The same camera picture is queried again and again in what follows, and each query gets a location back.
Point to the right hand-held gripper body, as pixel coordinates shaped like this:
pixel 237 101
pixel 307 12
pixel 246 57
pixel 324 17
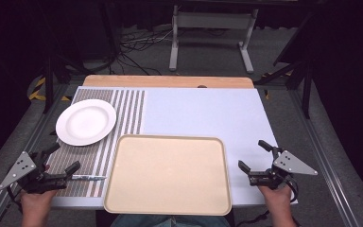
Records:
pixel 283 170

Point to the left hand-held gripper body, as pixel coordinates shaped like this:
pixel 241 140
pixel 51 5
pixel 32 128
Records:
pixel 22 168

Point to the silver table knife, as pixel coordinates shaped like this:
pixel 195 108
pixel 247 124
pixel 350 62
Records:
pixel 89 178

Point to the person's right hand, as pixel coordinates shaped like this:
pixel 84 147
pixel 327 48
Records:
pixel 274 200

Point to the person's left hand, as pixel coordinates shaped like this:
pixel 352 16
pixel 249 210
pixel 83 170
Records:
pixel 38 203

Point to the white round plate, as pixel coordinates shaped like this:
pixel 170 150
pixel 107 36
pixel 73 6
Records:
pixel 86 122

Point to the black stand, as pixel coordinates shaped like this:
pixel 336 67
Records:
pixel 48 85
pixel 305 85

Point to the white table mat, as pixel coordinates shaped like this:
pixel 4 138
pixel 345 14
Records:
pixel 201 113

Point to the beige plastic tray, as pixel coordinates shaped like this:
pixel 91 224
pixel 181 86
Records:
pixel 168 176

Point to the striped grey placemat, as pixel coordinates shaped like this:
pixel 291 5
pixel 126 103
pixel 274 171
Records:
pixel 129 107

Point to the wooden table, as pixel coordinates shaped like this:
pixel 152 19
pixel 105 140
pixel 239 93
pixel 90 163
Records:
pixel 167 81

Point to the grey metal stand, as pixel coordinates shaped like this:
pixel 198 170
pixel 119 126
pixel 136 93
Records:
pixel 212 20

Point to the aluminium floor rail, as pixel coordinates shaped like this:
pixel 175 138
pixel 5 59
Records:
pixel 34 138
pixel 321 151

